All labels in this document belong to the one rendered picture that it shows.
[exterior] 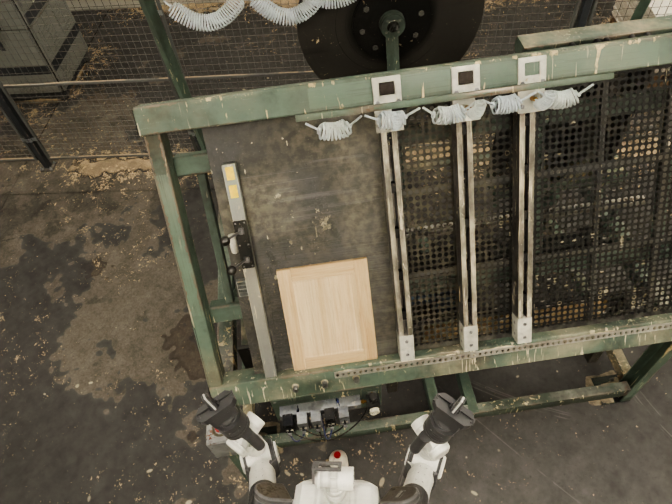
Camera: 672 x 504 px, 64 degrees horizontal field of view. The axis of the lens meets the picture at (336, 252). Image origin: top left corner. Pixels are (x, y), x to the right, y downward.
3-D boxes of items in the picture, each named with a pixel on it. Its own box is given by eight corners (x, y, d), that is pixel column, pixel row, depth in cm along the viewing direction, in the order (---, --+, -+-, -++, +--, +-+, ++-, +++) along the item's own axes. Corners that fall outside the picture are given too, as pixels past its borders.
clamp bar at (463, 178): (455, 344, 240) (472, 375, 218) (443, 66, 195) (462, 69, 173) (477, 340, 240) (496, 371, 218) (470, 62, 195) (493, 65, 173)
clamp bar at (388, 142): (394, 353, 239) (404, 385, 217) (367, 76, 194) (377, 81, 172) (416, 350, 239) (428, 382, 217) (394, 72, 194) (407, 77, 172)
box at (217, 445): (216, 458, 229) (205, 445, 215) (216, 431, 237) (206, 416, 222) (244, 454, 230) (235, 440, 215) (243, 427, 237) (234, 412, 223)
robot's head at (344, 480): (353, 500, 157) (352, 481, 153) (319, 499, 158) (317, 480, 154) (354, 481, 163) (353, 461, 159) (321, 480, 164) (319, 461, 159)
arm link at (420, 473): (439, 482, 189) (430, 517, 168) (404, 468, 193) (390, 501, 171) (447, 452, 187) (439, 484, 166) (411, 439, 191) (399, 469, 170)
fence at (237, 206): (265, 372, 238) (265, 378, 234) (222, 163, 202) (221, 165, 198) (277, 371, 238) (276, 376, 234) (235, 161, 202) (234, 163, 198)
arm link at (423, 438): (460, 433, 159) (446, 447, 168) (438, 402, 164) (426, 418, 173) (431, 450, 154) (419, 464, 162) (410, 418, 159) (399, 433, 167)
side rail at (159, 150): (211, 373, 243) (208, 387, 233) (150, 129, 201) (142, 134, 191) (224, 371, 243) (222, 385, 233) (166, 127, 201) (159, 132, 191)
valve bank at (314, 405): (279, 449, 248) (271, 432, 229) (278, 419, 256) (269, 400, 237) (386, 433, 249) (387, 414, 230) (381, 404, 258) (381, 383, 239)
